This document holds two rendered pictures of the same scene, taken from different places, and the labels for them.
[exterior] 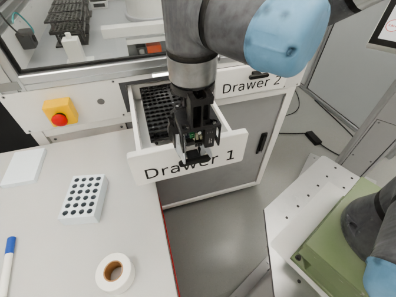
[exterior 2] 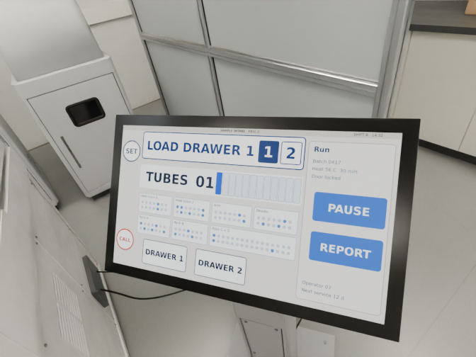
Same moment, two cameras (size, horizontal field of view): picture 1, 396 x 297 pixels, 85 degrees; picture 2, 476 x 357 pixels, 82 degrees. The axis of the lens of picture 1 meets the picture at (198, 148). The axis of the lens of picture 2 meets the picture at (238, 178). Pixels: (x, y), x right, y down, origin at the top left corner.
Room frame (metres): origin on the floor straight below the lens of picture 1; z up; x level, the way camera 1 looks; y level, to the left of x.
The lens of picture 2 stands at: (0.43, -0.85, 1.40)
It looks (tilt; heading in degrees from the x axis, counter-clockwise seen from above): 39 degrees down; 349
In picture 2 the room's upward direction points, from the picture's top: 11 degrees counter-clockwise
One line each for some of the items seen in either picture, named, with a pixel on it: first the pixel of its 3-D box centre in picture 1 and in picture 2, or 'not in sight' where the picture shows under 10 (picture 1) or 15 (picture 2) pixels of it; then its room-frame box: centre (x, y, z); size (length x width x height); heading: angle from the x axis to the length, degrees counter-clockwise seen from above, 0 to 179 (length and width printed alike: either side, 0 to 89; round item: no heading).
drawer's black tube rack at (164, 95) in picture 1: (173, 111); not in sight; (0.54, 0.08, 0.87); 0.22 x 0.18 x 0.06; 17
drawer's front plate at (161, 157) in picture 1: (190, 157); not in sight; (0.35, 0.02, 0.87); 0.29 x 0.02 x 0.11; 107
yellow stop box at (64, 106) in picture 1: (61, 112); not in sight; (0.52, 0.41, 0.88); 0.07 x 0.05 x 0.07; 107
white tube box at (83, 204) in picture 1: (85, 198); not in sight; (0.29, 0.29, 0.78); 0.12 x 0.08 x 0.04; 5
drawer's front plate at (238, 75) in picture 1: (251, 79); not in sight; (0.72, -0.20, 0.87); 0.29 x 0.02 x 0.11; 107
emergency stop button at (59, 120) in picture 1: (59, 119); not in sight; (0.49, 0.41, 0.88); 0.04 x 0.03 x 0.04; 107
